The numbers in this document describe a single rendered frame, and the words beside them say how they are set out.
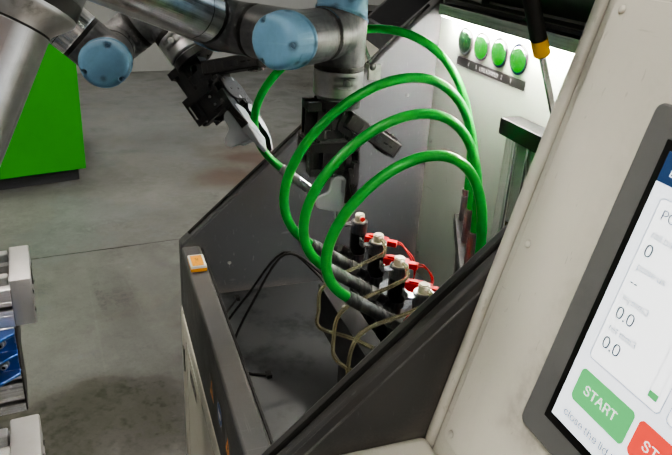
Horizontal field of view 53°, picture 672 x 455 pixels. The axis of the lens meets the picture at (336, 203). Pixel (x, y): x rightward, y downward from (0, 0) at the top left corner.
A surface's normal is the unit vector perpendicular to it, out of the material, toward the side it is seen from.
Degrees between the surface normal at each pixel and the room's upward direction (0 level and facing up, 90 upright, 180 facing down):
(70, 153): 90
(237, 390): 0
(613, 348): 76
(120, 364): 0
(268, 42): 90
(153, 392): 1
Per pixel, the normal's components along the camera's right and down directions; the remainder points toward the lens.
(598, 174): -0.90, -0.14
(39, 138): 0.54, 0.35
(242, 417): 0.05, -0.92
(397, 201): 0.33, 0.38
